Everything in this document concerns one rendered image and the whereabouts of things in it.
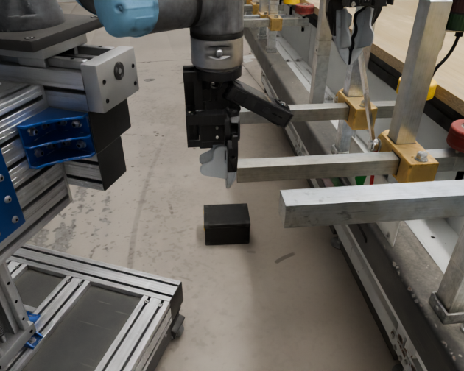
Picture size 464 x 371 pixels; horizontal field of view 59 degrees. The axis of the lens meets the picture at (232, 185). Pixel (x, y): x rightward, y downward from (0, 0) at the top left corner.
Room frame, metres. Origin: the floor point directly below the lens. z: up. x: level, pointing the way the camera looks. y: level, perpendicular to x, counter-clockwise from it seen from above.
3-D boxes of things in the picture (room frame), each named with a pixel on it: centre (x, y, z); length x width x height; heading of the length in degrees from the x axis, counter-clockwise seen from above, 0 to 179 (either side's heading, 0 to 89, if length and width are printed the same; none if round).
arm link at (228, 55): (0.59, 0.02, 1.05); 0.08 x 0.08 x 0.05
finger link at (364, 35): (0.69, -0.22, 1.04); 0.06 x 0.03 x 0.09; 4
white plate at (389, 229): (0.70, -0.28, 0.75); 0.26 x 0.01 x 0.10; 6
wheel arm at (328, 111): (0.87, -0.22, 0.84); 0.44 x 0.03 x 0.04; 96
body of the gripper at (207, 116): (0.59, 0.03, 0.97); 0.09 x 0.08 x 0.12; 96
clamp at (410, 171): (0.65, -0.31, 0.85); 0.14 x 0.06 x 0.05; 6
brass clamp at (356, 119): (0.90, -0.28, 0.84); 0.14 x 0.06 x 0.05; 6
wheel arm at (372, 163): (0.62, -0.22, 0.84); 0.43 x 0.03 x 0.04; 96
